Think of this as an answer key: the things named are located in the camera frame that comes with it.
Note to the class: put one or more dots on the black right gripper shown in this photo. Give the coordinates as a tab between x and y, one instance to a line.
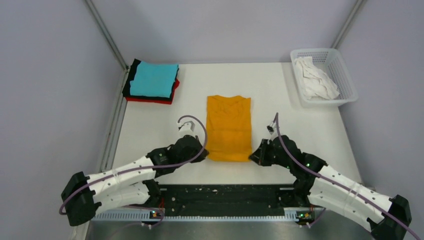
259	156

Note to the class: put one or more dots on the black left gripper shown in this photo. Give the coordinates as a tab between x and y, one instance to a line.
202	156

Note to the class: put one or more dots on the yellow t-shirt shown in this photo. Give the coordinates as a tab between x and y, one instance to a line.
229	128

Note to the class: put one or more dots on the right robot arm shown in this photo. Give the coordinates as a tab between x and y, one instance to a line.
318	184

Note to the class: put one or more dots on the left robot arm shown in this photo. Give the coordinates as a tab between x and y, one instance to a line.
133	184

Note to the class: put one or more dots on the cyan folded t-shirt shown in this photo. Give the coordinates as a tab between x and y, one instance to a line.
153	80

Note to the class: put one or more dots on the white crumpled t-shirt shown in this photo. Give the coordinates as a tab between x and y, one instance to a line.
315	83

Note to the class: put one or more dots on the white plastic laundry basket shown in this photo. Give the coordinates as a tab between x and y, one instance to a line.
331	62

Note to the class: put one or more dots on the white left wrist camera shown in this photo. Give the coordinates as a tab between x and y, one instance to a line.
186	129

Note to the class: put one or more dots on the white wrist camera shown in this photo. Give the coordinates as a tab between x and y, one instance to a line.
186	129
272	129

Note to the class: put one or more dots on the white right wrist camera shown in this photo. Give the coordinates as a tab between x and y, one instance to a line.
272	129

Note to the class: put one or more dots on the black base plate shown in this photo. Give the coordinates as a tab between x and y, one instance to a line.
232	200

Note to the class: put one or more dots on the aluminium front rail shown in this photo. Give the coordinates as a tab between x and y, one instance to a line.
134	215

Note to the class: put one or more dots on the left aluminium frame post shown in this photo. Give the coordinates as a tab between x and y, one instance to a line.
105	33

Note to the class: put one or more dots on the aluminium frame post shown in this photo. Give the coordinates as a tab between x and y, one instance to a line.
352	16
105	33

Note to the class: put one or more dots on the right aluminium frame post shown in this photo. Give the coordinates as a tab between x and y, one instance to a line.
352	16

